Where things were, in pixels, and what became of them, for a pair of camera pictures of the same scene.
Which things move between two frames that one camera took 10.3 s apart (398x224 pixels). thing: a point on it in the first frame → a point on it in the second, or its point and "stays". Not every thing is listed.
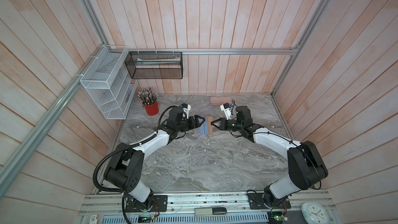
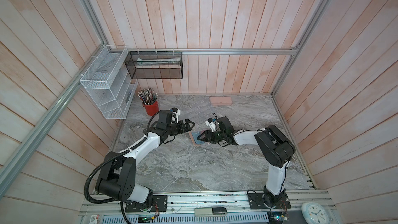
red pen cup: x=152 y=109 stays
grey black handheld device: x=210 y=211 stays
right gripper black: x=212 y=122 → x=207 y=133
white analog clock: x=314 y=213 stays
